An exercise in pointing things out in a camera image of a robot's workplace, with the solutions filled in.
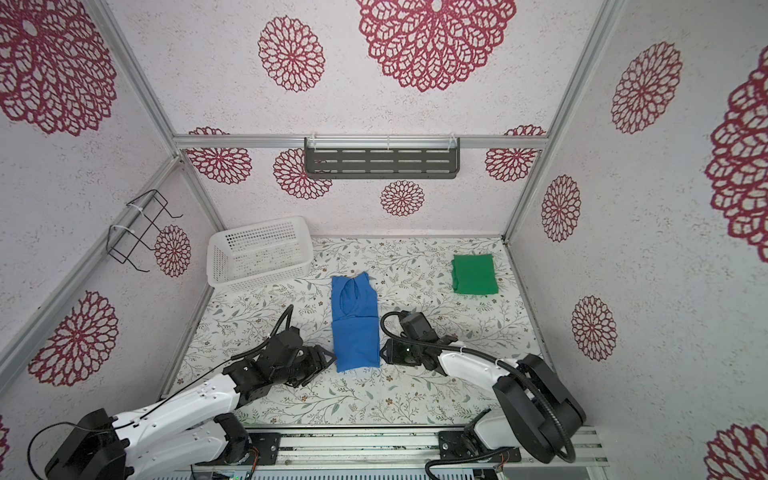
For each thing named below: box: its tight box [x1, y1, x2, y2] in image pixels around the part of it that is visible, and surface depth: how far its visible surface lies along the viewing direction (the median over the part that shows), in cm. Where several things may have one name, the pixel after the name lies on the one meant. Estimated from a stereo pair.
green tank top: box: [451, 254, 499, 295], surface depth 108 cm
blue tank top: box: [331, 271, 380, 373], surface depth 98 cm
